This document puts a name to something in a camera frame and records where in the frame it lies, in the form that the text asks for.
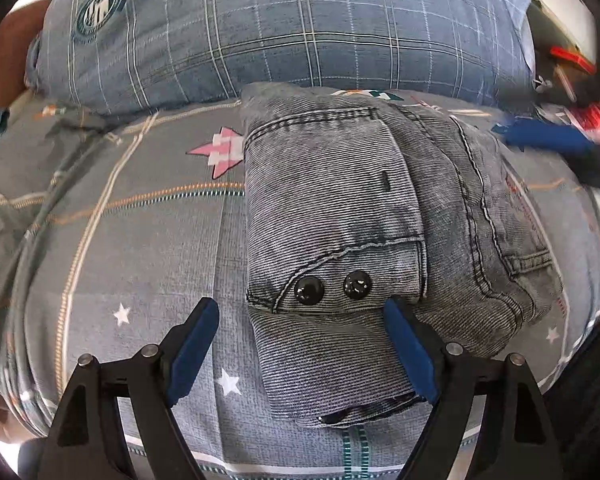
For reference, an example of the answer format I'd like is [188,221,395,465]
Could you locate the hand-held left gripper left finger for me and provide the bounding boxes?
[39,297,221,480]

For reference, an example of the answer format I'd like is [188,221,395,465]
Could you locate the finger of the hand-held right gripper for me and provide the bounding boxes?
[491,117,598,157]

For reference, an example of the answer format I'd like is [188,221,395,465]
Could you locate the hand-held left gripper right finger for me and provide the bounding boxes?
[382,297,565,480]

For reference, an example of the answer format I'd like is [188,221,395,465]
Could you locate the grey denim pants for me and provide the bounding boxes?
[240,82,566,429]

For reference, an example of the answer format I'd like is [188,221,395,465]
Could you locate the red plastic object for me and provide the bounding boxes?
[550,46,597,75]

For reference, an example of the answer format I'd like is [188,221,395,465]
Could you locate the grey printed bed blanket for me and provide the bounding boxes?
[0,87,600,480]

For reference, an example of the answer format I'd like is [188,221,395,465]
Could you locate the blue plaid pillow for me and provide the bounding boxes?
[25,0,538,117]

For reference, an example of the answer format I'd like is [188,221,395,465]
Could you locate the brown wooden headboard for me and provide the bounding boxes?
[0,0,53,113]

